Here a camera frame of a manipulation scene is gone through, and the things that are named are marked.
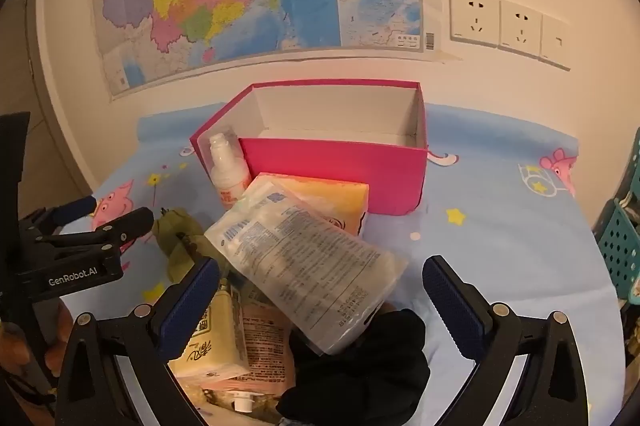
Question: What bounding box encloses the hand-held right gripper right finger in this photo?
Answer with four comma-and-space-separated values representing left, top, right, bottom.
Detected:
422, 255, 593, 426

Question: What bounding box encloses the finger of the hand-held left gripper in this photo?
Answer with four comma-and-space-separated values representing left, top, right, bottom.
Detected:
35, 207, 155, 259
19, 196, 98, 237

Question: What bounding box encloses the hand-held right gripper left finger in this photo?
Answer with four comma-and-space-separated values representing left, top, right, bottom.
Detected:
47, 257, 223, 426

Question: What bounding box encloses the green frog plush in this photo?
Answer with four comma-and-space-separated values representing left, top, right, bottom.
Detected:
151, 206, 221, 284

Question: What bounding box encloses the clear plastic pouch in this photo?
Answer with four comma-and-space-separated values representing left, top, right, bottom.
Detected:
204, 178, 410, 356

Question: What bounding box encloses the black cloth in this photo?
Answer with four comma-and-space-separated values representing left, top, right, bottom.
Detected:
277, 308, 431, 426

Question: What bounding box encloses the pink cardboard box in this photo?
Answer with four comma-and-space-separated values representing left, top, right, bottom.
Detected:
190, 81, 430, 216

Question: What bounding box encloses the person's left forearm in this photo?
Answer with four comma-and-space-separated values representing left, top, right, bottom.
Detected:
0, 323, 38, 407

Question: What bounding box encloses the person's left hand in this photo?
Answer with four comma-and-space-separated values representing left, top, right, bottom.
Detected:
47, 298, 76, 349

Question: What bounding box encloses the yellow tissue pack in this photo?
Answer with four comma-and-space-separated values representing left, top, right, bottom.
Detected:
167, 281, 251, 382

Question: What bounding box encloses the pink pouch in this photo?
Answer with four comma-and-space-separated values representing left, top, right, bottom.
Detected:
200, 291, 298, 413

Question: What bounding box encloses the blue cartoon printed blanket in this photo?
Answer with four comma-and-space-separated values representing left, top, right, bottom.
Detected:
57, 101, 628, 426

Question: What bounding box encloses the white plastic bottle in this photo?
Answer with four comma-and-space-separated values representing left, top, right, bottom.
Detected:
207, 132, 252, 211

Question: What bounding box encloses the orange tissue pack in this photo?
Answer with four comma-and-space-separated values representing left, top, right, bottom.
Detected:
245, 172, 370, 237

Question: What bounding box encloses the teal plastic basket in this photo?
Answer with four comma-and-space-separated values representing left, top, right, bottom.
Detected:
594, 198, 640, 302
612, 128, 640, 207

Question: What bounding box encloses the white wall switch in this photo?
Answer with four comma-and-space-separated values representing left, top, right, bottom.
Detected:
540, 13, 572, 71

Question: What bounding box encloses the white wall socket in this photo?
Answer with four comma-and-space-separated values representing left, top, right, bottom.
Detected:
500, 0, 543, 57
449, 0, 501, 49

